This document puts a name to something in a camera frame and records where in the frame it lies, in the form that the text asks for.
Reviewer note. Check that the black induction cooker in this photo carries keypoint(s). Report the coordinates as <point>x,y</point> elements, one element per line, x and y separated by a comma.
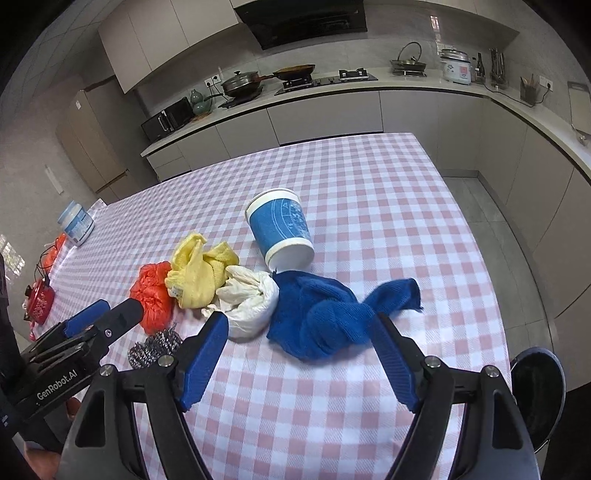
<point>238,101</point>

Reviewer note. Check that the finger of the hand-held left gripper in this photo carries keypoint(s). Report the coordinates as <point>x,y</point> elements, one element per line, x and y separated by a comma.
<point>122,318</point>
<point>85,316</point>

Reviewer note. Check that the metal utensil holder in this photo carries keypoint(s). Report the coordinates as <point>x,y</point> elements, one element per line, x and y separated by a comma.
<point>497,69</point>

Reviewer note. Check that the red gift bag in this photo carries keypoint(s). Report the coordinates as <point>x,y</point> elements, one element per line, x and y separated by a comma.
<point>40,300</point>

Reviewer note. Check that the blue paper cup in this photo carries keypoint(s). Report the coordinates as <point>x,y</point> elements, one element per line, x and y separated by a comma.
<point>281,226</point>

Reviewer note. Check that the white rice cooker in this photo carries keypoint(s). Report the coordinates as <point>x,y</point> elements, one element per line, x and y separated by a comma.
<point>456,69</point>

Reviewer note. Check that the black microwave oven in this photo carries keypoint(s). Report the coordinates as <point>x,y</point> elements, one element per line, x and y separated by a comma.
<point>166,120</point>

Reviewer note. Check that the dark chopstick holder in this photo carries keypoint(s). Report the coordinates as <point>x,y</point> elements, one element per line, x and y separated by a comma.
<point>530,94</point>

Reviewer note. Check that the black wok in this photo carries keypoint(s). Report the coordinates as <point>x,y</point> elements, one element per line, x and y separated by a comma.
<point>293,71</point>

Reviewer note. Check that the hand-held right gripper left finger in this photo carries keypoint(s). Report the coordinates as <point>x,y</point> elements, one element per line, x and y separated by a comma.
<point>203,364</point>

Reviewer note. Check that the blue cloth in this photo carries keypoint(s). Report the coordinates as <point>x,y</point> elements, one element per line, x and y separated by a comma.
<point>318,318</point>

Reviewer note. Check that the black range hood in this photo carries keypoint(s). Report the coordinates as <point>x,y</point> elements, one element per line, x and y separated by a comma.
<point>304,21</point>

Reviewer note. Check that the white cloth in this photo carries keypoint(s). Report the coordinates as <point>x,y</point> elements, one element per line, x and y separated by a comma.
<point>251,300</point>

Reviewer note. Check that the lower kitchen cabinets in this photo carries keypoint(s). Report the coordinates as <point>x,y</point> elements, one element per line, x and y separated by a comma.
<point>332,115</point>

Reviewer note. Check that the black pan with glass lid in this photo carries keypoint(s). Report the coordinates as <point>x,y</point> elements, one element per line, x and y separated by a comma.
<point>240,85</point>

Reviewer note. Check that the orange plastic bag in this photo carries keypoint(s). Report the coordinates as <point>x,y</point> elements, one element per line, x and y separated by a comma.
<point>154,288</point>

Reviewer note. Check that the white jar with blue label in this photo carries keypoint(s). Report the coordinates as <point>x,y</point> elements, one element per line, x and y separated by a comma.
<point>76,226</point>

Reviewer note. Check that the black plastic bucket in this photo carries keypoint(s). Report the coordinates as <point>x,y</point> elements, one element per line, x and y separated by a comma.
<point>540,397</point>

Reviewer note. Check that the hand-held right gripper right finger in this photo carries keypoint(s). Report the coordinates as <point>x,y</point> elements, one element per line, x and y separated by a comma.
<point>397,364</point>

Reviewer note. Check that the beige refrigerator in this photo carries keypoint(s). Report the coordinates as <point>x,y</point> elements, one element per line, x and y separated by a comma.
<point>92,138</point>

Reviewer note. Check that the orange red bag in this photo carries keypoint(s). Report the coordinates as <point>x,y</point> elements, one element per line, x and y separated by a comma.
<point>57,251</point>

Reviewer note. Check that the green ceramic vase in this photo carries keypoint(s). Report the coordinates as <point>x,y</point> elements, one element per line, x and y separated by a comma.
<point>197,104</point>

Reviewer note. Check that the pink checked tablecloth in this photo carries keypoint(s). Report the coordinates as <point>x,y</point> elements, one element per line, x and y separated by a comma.
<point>369,207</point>

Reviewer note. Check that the dark glass bottle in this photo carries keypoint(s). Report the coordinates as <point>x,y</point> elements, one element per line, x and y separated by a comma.
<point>480,71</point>

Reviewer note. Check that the steel wool scrubber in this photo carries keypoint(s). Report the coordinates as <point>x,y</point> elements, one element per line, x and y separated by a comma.
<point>154,346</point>

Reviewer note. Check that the yellow cloth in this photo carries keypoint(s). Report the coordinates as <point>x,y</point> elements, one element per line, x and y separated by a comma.
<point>194,277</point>

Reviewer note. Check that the kitchen cabinets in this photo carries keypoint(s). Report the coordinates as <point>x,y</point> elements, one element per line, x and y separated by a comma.
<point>184,32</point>
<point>332,115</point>

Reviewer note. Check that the person's left hand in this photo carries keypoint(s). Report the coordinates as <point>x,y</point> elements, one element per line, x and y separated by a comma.
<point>46,466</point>

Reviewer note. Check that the grey cutting board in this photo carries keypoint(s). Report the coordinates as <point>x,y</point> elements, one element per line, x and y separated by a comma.
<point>581,106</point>

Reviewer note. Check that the black gas stove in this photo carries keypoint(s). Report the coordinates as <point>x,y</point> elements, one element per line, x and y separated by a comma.
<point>323,82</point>

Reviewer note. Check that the upper kitchen cabinets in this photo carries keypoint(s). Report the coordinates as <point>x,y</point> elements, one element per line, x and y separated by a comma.
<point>184,32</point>

